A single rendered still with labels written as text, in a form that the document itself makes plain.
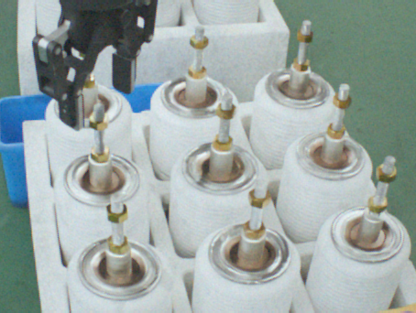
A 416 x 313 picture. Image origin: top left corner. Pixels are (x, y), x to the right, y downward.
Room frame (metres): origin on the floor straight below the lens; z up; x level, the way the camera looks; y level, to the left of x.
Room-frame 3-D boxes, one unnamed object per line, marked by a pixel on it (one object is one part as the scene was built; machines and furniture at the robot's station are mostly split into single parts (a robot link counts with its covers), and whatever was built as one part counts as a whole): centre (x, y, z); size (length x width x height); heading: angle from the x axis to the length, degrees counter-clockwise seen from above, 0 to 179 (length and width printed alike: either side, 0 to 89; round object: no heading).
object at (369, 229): (0.51, -0.17, 0.26); 0.02 x 0.02 x 0.03
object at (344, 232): (0.51, -0.17, 0.25); 0.08 x 0.08 x 0.01
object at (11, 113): (0.84, 0.12, 0.06); 0.30 x 0.11 x 0.12; 105
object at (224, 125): (0.60, -0.03, 0.30); 0.01 x 0.01 x 0.08; 42
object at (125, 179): (0.57, 0.09, 0.25); 0.08 x 0.08 x 0.01
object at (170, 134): (0.71, 0.00, 0.16); 0.10 x 0.10 x 0.18
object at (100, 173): (0.57, 0.09, 0.26); 0.02 x 0.02 x 0.03
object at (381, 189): (0.51, -0.17, 0.31); 0.01 x 0.01 x 0.08; 4
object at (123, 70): (0.60, 0.07, 0.36); 0.02 x 0.01 x 0.04; 57
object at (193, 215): (0.60, -0.03, 0.16); 0.10 x 0.10 x 0.18
